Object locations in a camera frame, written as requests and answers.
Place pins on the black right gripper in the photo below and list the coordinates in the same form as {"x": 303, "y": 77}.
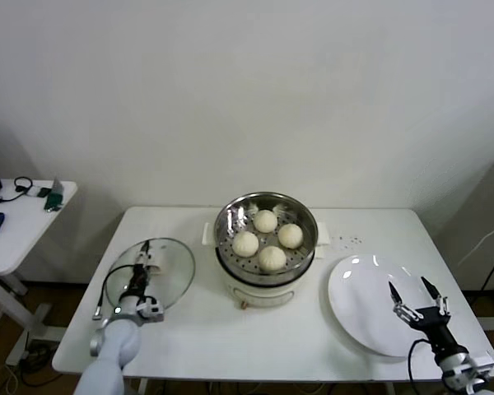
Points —
{"x": 434, "y": 329}

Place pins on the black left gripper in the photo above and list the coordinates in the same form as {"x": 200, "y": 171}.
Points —
{"x": 139, "y": 282}

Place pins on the white steamed baozi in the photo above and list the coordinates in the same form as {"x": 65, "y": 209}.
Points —
{"x": 290, "y": 236}
{"x": 245, "y": 243}
{"x": 271, "y": 258}
{"x": 265, "y": 221}

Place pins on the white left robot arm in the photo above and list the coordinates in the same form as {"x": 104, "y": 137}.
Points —
{"x": 115, "y": 349}

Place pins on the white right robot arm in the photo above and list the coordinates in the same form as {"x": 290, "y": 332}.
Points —
{"x": 457, "y": 362}

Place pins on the perforated steel steamer basket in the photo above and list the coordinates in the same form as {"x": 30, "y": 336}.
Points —
{"x": 304, "y": 247}

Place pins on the white round plate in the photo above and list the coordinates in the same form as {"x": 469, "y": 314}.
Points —
{"x": 362, "y": 296}

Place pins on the green circuit board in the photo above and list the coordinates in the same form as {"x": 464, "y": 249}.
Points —
{"x": 52, "y": 199}

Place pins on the small black device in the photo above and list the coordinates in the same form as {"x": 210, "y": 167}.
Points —
{"x": 43, "y": 192}

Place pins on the white electric cooking pot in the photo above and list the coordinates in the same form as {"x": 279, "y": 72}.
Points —
{"x": 263, "y": 295}

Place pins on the small white device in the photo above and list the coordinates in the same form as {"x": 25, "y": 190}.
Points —
{"x": 33, "y": 192}

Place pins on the white side table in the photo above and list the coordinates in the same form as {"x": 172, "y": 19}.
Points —
{"x": 16, "y": 230}

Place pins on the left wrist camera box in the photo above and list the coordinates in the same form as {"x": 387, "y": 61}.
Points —
{"x": 152, "y": 309}

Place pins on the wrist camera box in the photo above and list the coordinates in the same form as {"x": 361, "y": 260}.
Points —
{"x": 152, "y": 309}
{"x": 479, "y": 366}

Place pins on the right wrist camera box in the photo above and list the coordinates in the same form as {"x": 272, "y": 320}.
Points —
{"x": 479, "y": 366}

